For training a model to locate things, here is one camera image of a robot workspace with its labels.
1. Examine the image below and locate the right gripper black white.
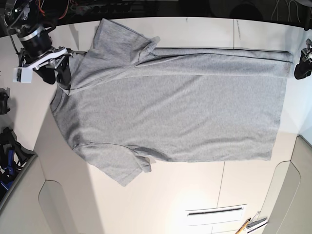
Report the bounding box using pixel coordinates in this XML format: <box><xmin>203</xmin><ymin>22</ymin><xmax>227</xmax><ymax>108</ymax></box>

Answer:
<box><xmin>18</xmin><ymin>47</ymin><xmax>85</xmax><ymax>90</ymax></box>

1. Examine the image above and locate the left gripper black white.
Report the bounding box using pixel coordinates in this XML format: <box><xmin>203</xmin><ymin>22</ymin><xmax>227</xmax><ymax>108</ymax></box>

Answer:
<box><xmin>294</xmin><ymin>39</ymin><xmax>312</xmax><ymax>79</ymax></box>

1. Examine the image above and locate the grey T-shirt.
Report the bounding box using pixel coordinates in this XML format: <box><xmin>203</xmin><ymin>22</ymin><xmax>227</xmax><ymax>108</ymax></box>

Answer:
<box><xmin>50</xmin><ymin>19</ymin><xmax>293</xmax><ymax>186</ymax></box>

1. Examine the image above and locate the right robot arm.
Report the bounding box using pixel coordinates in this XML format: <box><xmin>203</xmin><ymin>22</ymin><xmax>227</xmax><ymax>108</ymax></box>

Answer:
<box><xmin>3</xmin><ymin>0</ymin><xmax>79</xmax><ymax>89</ymax></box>

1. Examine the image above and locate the black device at left edge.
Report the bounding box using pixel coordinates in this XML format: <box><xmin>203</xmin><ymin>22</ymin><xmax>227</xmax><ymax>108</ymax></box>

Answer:
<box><xmin>0</xmin><ymin>88</ymin><xmax>10</xmax><ymax>115</ymax></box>

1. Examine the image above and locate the black power strip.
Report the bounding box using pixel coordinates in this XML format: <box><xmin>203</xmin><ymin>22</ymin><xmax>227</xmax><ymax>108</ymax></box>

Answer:
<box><xmin>69</xmin><ymin>1</ymin><xmax>154</xmax><ymax>15</ymax></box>

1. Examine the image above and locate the blue black tool pile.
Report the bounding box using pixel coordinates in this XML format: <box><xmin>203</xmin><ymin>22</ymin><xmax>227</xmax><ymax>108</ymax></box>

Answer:
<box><xmin>0</xmin><ymin>127</ymin><xmax>35</xmax><ymax>192</ymax></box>

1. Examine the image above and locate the wooden pencil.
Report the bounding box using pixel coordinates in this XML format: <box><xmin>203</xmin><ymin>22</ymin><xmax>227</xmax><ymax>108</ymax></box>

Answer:
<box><xmin>235</xmin><ymin>218</ymin><xmax>251</xmax><ymax>234</ymax></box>

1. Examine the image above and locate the white ceiling vent panel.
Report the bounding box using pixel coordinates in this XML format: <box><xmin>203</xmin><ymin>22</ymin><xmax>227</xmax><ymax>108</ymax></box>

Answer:
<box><xmin>184</xmin><ymin>204</ymin><xmax>247</xmax><ymax>226</ymax></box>

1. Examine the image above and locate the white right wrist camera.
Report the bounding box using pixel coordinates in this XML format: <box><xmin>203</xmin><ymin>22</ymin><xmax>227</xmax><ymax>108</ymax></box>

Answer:
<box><xmin>13</xmin><ymin>67</ymin><xmax>33</xmax><ymax>83</ymax></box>

